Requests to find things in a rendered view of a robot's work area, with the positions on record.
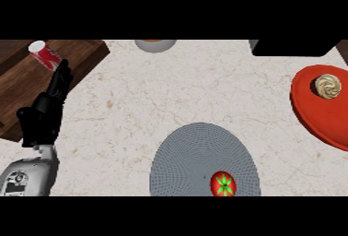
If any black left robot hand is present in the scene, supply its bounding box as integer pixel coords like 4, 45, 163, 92
17, 58, 76, 148

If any grey bowl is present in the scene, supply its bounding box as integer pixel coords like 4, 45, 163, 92
133, 39, 179, 54

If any grey round placemat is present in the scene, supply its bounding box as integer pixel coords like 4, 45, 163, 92
150, 122, 263, 197

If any brown wooden cutting board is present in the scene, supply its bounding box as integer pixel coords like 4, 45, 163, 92
0, 39, 113, 143

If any red and white can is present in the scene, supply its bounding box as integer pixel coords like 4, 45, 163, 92
27, 40, 64, 72

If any black appliance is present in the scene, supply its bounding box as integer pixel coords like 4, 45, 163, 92
250, 39, 344, 57

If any red plate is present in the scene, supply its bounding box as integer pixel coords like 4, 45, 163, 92
290, 64, 348, 152

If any beige swirled pastry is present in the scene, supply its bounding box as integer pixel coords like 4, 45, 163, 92
315, 73, 343, 100

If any brown wooden object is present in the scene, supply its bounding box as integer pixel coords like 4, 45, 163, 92
335, 39, 348, 66

